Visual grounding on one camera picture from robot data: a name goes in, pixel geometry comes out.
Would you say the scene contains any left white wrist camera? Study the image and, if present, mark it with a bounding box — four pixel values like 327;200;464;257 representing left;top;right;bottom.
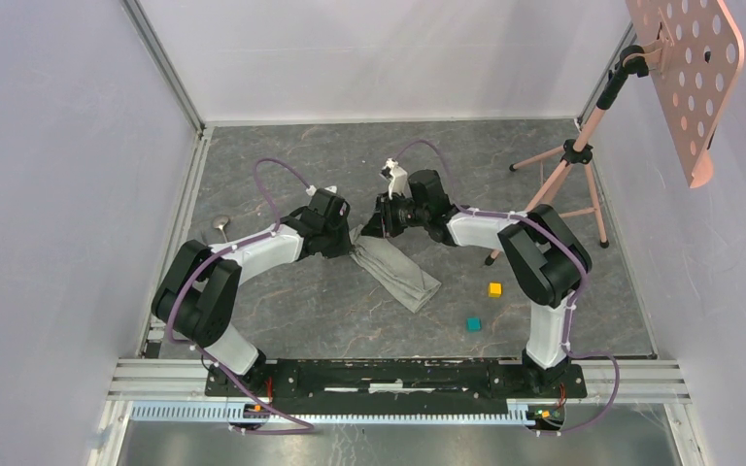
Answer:
305;184;337;197

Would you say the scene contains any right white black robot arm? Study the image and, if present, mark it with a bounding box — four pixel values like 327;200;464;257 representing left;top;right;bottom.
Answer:
361;166;592;396

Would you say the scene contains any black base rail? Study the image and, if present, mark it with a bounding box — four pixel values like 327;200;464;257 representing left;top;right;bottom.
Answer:
242;357;588;416

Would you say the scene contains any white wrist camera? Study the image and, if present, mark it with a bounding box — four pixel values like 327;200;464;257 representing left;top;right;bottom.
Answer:
305;184;337;197
380;158;408;199

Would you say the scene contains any silver spoon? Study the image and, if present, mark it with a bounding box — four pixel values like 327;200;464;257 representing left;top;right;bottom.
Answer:
211;215;230;243

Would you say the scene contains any white toothed cable strip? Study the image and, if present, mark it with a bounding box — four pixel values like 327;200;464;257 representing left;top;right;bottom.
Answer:
130;401;534;427

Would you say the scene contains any pink tripod stand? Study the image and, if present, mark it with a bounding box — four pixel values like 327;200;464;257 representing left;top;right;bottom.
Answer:
509;45;658;249

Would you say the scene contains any pink perforated tray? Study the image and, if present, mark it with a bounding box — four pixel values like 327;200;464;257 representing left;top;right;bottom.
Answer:
625;0;745;188

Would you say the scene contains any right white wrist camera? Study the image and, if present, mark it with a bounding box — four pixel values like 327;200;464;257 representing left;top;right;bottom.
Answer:
380;158;408;199

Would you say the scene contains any teal cube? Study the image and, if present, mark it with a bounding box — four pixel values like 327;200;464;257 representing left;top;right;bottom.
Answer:
466;317;482;332

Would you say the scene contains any grey cloth napkin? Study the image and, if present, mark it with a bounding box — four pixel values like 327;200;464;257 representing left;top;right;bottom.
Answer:
350;226;441;314

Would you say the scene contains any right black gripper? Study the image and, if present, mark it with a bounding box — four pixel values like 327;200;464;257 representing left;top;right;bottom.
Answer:
360;190;428;240

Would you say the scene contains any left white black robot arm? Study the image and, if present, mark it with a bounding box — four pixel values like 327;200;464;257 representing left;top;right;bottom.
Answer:
151;188;352;396

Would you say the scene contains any yellow cube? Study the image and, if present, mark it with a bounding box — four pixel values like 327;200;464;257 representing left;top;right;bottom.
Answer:
488;282;503;298

